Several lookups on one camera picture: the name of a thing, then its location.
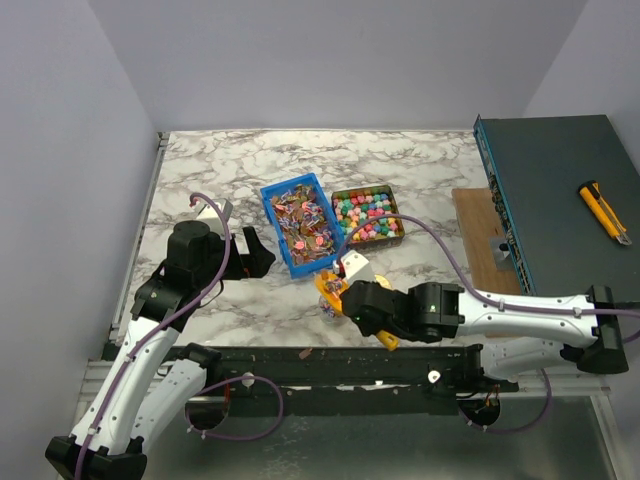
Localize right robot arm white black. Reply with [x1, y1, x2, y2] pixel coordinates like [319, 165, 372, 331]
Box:
[340, 281, 629, 392]

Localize metal tin of star candies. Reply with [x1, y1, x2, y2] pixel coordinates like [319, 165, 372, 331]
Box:
[331, 184, 405, 249]

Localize clear plastic round container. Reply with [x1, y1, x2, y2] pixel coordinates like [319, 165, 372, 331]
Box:
[318, 296, 347, 327]

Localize yellow plastic scoop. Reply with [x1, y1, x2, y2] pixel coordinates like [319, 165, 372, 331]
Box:
[314, 270, 399, 351]

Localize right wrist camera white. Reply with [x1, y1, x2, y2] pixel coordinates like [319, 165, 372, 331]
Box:
[333, 251, 376, 285]

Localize gold round lid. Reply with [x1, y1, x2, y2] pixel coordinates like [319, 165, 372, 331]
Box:
[374, 274, 392, 289]

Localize dark green box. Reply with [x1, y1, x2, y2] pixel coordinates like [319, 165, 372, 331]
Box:
[473, 115, 639, 309]

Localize blue plastic candy bin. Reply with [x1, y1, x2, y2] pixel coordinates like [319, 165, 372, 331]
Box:
[260, 173, 344, 279]

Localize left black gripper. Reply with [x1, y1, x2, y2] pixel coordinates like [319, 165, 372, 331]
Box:
[196, 226, 275, 288]

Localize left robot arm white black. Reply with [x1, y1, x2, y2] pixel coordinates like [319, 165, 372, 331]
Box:
[45, 220, 275, 479]

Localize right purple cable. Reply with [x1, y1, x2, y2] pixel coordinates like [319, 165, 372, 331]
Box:
[333, 214, 640, 435]

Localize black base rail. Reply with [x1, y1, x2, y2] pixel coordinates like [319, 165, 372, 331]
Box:
[164, 344, 521, 416]

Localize wooden board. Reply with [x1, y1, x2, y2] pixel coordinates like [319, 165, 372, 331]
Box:
[451, 188, 522, 295]

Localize yellow utility knife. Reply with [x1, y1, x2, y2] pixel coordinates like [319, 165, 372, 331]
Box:
[578, 180, 632, 246]

